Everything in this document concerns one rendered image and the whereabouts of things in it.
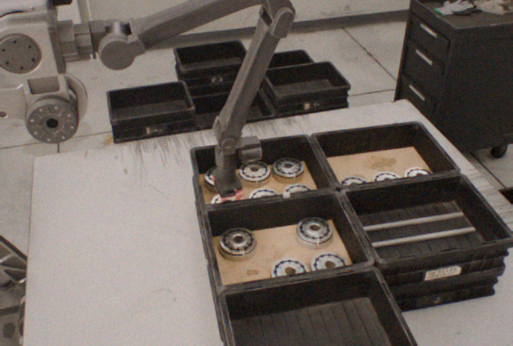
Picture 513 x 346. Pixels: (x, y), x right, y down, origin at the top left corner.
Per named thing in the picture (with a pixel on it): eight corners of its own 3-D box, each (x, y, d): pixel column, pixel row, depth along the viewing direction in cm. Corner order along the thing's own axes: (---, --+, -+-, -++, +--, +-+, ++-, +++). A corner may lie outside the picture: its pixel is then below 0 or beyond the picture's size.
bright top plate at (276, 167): (279, 179, 176) (279, 178, 176) (268, 162, 184) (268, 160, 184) (308, 174, 179) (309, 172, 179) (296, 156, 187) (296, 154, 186)
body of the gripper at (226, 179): (232, 170, 166) (232, 150, 162) (243, 191, 158) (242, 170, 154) (211, 175, 164) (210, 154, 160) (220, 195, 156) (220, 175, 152)
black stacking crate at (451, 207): (371, 295, 145) (377, 265, 138) (335, 219, 168) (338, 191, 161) (506, 271, 151) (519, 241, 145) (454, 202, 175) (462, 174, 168)
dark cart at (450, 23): (423, 178, 315) (456, 29, 262) (387, 135, 350) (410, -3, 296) (512, 160, 328) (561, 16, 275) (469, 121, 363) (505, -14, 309)
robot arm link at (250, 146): (215, 120, 152) (222, 139, 146) (255, 114, 155) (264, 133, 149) (216, 153, 160) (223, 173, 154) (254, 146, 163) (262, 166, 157)
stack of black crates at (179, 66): (187, 141, 319) (181, 70, 293) (179, 114, 343) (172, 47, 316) (254, 130, 328) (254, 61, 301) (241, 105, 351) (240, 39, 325)
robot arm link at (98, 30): (82, 22, 122) (82, 33, 118) (128, 16, 124) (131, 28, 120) (89, 58, 128) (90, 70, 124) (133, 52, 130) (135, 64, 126)
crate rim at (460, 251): (375, 271, 139) (377, 264, 137) (337, 195, 162) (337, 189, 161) (517, 247, 146) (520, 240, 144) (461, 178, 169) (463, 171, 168)
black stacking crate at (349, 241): (220, 321, 138) (218, 291, 131) (203, 239, 161) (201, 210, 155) (369, 295, 145) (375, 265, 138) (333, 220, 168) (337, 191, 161)
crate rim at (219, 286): (217, 297, 132) (217, 290, 131) (201, 215, 156) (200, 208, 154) (375, 271, 139) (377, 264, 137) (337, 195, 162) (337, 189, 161)
